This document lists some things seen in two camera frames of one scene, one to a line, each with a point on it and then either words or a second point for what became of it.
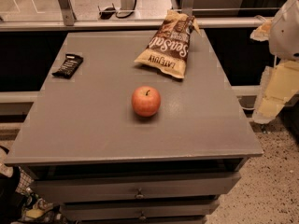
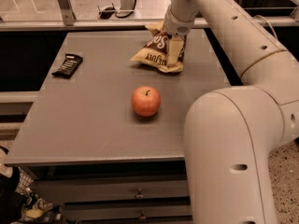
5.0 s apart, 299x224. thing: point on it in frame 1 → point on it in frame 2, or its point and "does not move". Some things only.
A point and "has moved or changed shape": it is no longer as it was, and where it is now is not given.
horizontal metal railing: (121, 23) does not move
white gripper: (286, 32) → (176, 26)
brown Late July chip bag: (168, 49) has moved or changed shape
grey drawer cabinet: (85, 147) does not move
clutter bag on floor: (19, 203) does not move
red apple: (146, 101) does not move
